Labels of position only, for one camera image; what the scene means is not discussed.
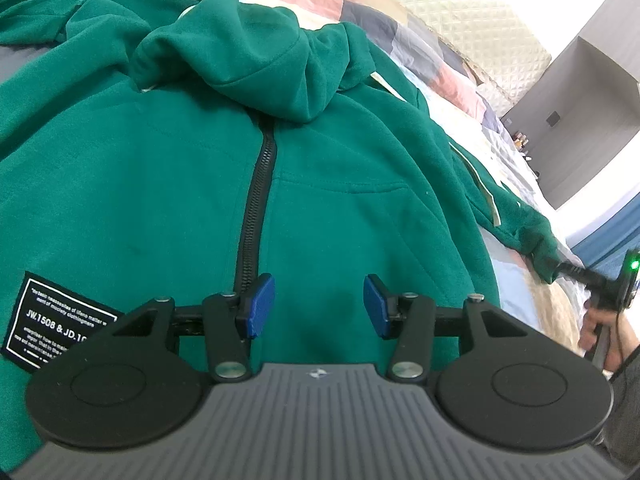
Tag green zip hoodie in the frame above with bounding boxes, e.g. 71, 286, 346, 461
0, 0, 561, 458

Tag person's right hand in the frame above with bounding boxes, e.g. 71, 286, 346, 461
578, 304, 640, 372

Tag blue fabric item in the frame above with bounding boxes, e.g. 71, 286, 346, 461
572, 195, 640, 278

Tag bottles on nightstand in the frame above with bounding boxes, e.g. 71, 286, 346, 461
512, 131, 539, 178

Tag cream quilted headboard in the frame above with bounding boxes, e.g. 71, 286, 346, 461
299, 0, 554, 106

